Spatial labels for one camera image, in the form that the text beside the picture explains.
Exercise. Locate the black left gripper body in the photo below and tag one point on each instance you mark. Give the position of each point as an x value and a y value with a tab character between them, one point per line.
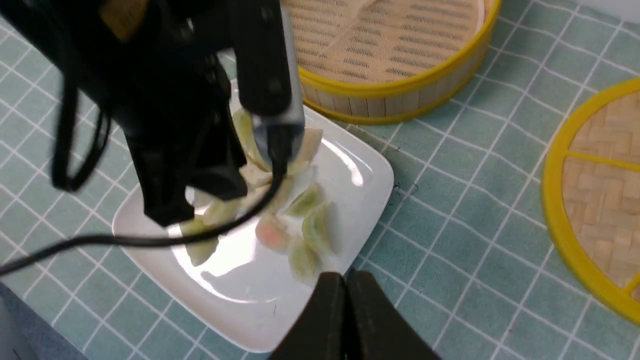
130	62

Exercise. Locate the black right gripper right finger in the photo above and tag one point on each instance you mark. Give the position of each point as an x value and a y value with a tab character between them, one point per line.
375	330

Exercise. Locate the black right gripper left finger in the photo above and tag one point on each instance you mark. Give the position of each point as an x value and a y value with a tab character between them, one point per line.
317	333

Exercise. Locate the white square plate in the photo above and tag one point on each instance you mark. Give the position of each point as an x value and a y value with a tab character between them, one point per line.
246	292

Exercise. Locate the pink dumpling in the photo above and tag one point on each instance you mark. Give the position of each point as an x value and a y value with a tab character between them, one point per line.
272	233

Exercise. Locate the green checkered tablecloth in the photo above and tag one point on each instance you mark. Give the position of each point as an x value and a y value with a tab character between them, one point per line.
461	248

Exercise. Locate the small green dumpling right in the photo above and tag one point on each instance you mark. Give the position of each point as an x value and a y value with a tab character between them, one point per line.
305	201

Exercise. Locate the white dumpling lower centre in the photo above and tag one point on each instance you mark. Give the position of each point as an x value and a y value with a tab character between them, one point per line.
256	194

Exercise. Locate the white pinkish dumpling top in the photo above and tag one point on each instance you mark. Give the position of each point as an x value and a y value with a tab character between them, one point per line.
310	145

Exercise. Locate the yellow rimmed bamboo steamer basket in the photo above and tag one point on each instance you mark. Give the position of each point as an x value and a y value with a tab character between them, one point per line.
374	62

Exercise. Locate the yellow rimmed woven steamer lid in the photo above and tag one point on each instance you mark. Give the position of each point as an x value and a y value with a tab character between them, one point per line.
590	194

